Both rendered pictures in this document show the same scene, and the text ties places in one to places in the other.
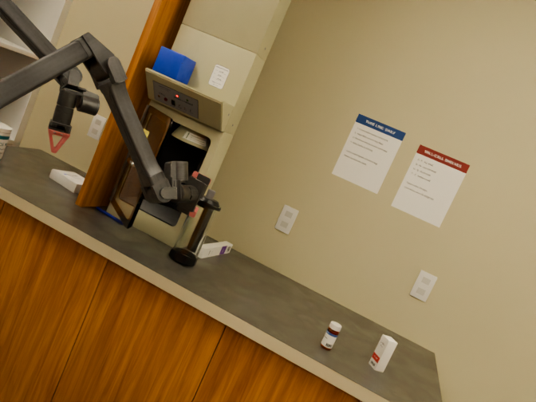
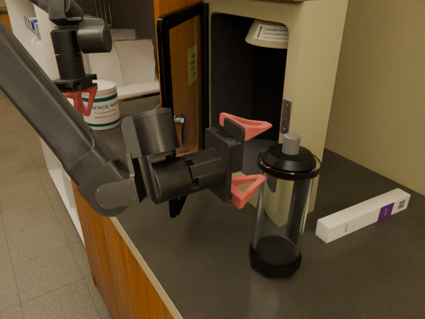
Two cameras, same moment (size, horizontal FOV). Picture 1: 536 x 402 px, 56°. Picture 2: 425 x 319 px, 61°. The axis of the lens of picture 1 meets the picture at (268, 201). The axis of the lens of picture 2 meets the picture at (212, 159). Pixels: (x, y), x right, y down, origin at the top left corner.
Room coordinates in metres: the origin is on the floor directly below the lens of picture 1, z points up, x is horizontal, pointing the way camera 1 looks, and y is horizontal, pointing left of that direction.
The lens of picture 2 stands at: (1.27, -0.08, 1.46)
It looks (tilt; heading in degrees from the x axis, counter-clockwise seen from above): 28 degrees down; 43
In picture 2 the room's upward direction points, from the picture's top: straight up
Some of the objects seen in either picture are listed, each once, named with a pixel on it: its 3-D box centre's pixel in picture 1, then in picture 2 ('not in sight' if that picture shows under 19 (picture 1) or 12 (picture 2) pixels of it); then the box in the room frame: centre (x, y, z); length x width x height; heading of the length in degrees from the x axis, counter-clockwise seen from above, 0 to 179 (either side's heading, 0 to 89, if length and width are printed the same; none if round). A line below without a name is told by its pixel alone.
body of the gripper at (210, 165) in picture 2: (187, 194); (204, 169); (1.60, 0.24, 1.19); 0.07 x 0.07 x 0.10; 75
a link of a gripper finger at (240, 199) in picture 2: (192, 203); (242, 176); (1.67, 0.22, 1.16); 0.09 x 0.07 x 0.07; 165
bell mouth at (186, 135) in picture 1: (195, 136); (286, 27); (1.97, 0.36, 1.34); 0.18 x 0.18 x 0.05
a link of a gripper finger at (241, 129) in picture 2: (201, 184); (245, 138); (1.67, 0.22, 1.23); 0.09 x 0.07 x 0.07; 165
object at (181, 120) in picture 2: not in sight; (179, 129); (1.69, 0.40, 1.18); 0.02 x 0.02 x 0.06; 32
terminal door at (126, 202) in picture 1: (139, 163); (186, 106); (1.78, 0.47, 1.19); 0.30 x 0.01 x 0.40; 32
